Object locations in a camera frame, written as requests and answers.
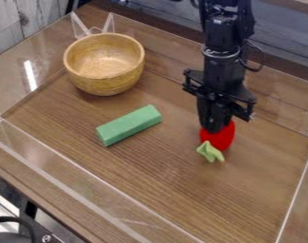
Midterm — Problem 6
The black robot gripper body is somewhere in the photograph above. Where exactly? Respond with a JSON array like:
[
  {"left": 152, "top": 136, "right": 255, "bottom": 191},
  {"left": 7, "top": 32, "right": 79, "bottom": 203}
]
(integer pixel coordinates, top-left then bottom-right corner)
[{"left": 183, "top": 47, "right": 256, "bottom": 122}]

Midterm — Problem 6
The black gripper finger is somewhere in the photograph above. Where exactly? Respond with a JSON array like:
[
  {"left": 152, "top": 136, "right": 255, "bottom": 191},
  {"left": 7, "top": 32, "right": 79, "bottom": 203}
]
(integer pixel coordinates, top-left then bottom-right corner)
[
  {"left": 212, "top": 103, "right": 232, "bottom": 133},
  {"left": 196, "top": 96, "right": 213, "bottom": 129}
]

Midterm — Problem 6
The red plush radish toy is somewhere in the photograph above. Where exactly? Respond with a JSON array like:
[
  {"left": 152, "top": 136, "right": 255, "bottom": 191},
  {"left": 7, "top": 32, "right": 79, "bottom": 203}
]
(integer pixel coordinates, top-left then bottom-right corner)
[{"left": 196, "top": 121, "right": 236, "bottom": 163}]

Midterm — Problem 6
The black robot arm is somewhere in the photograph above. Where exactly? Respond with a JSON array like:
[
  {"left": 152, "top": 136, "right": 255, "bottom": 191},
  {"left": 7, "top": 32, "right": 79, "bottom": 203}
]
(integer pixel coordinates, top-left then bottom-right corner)
[{"left": 183, "top": 0, "right": 259, "bottom": 134}]

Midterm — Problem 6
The green rectangular block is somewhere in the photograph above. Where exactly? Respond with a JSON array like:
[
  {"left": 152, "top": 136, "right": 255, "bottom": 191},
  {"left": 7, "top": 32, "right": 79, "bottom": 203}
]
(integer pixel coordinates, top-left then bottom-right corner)
[{"left": 95, "top": 104, "right": 163, "bottom": 147}]

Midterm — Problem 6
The wooden bowl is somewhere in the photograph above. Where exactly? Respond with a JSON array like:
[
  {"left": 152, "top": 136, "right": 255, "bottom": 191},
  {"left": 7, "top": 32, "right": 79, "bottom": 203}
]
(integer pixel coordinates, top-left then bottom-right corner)
[{"left": 63, "top": 33, "right": 144, "bottom": 96}]

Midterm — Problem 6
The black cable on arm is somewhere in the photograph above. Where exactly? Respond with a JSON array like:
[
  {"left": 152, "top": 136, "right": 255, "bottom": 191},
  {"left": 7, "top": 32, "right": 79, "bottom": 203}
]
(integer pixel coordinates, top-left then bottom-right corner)
[{"left": 237, "top": 39, "right": 267, "bottom": 73}]

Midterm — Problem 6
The clear acrylic tray enclosure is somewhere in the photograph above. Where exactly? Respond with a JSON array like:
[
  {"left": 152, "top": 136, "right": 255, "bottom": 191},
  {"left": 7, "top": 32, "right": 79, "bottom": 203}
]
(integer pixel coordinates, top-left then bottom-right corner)
[{"left": 0, "top": 17, "right": 308, "bottom": 243}]

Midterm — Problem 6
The black metal table frame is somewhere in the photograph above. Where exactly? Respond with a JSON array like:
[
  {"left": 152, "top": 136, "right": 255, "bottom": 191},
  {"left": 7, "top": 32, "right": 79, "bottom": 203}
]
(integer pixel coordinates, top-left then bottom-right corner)
[{"left": 19, "top": 200, "right": 64, "bottom": 243}]

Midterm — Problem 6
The black cable lower left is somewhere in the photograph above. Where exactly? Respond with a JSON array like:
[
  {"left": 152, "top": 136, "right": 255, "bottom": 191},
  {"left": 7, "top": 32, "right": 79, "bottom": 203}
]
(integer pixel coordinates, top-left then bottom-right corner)
[{"left": 0, "top": 214, "right": 35, "bottom": 243}]

